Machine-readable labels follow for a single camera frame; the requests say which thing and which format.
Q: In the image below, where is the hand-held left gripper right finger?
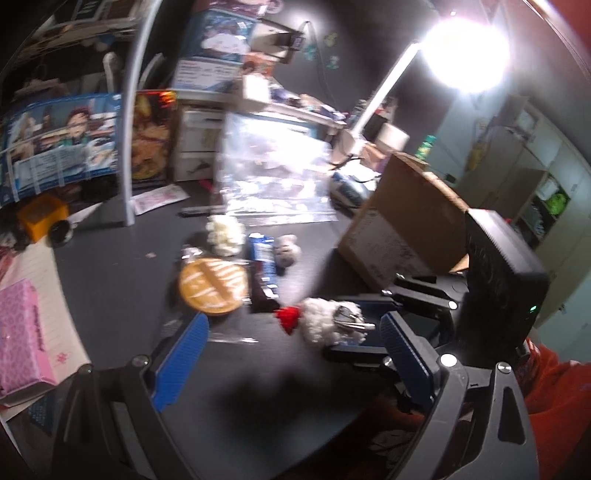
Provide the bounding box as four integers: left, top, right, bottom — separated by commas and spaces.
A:
379, 311, 541, 480

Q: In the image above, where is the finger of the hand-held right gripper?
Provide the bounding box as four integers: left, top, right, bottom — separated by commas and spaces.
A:
344, 272, 471, 334
322, 342, 394, 371

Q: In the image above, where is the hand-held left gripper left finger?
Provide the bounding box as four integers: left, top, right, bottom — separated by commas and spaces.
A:
51, 313, 211, 480

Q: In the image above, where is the white plush toy red hat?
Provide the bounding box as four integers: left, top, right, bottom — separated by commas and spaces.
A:
273, 298, 377, 347

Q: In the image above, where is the person's right forearm orange sleeve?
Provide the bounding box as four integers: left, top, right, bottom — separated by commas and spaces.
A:
519, 339, 591, 480

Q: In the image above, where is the brown cardboard box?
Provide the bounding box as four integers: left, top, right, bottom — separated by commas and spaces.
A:
336, 151, 471, 292

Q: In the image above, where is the round orange packaged cookie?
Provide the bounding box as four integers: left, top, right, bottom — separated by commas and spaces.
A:
178, 257, 250, 318

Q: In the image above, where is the beige storage cabinet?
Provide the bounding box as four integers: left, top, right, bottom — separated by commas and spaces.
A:
443, 95, 591, 328

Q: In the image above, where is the blue snack bar wrapper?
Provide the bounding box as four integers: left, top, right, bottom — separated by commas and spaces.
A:
247, 261, 282, 315

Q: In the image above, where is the grey plush ball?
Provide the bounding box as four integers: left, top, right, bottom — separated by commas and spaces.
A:
273, 234, 303, 269

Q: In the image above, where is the blue white device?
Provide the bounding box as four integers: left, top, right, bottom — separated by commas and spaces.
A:
329, 172, 377, 210

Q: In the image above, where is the white fluffy plush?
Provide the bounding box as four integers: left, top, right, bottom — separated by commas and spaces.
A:
205, 215, 246, 257

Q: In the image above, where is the blue snack packet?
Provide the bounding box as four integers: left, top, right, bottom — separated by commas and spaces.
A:
246, 233, 278, 278

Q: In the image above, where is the white tape roll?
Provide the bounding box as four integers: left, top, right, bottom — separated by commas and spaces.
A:
375, 122, 411, 153

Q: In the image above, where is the pink patterned box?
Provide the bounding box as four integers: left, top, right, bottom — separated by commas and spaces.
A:
0, 279, 58, 401

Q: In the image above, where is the pink flat packet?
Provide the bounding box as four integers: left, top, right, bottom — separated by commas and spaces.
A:
133, 185, 191, 215

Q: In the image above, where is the clear plastic zip bag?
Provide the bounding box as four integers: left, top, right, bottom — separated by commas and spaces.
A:
213, 112, 340, 227

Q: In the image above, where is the yellow orange toy block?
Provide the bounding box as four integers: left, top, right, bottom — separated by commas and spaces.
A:
17, 194, 70, 244

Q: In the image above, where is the white desk lamp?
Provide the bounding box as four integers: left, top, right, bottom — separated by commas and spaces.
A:
330, 16, 509, 162

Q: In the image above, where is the white drawer unit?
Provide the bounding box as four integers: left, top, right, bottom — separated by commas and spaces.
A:
173, 104, 232, 183

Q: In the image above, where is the orange anime poster box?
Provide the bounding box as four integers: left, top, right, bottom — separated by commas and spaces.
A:
130, 90, 178, 184

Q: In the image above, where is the blue anime figure box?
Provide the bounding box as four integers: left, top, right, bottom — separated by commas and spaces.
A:
0, 92, 123, 208

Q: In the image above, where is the white curved pole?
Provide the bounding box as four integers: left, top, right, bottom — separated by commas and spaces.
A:
119, 0, 162, 228

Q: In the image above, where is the large blue anime box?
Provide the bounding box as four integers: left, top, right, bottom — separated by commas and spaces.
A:
172, 9, 257, 90

